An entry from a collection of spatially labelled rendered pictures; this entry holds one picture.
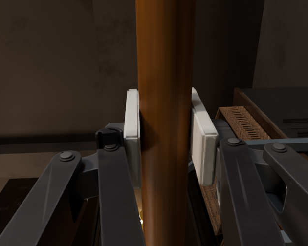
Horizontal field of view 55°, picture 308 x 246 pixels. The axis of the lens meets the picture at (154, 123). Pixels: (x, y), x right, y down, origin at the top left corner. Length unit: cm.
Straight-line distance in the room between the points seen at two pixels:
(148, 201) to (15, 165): 341
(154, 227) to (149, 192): 3
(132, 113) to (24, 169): 343
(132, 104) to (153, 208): 7
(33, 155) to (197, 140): 331
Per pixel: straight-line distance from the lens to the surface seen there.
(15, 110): 347
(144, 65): 15
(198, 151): 15
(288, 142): 129
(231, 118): 169
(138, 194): 209
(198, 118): 15
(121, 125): 17
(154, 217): 20
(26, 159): 350
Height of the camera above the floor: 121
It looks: 3 degrees down
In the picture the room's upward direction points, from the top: 92 degrees counter-clockwise
